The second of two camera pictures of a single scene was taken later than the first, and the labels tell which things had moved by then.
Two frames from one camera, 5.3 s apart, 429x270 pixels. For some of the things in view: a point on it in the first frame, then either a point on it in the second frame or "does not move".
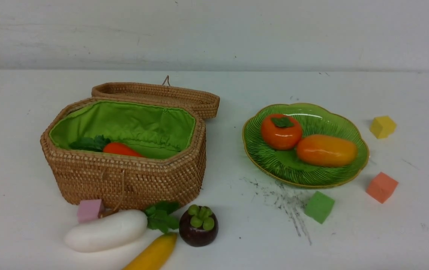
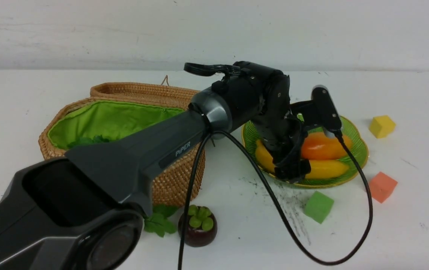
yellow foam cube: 383,127 does not move
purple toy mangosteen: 198,225 does not move
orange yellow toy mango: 326,150 does not move
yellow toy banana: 153,257 → 319,169
